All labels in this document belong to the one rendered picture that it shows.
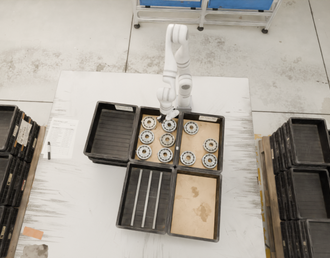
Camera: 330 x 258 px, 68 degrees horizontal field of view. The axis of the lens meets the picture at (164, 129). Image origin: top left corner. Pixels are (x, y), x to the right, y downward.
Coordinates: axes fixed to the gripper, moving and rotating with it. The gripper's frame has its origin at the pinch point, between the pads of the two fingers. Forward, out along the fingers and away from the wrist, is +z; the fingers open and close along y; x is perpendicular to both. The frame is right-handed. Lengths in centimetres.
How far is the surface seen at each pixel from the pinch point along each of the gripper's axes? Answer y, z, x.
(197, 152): -7.2, 17.4, 26.6
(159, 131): 4.4, 17.4, -1.5
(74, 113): 46, 30, -58
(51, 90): 54, 100, -145
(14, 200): 129, 75, -44
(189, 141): -7.9, 17.4, 16.9
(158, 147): 12.0, 17.4, 7.6
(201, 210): 15, 18, 58
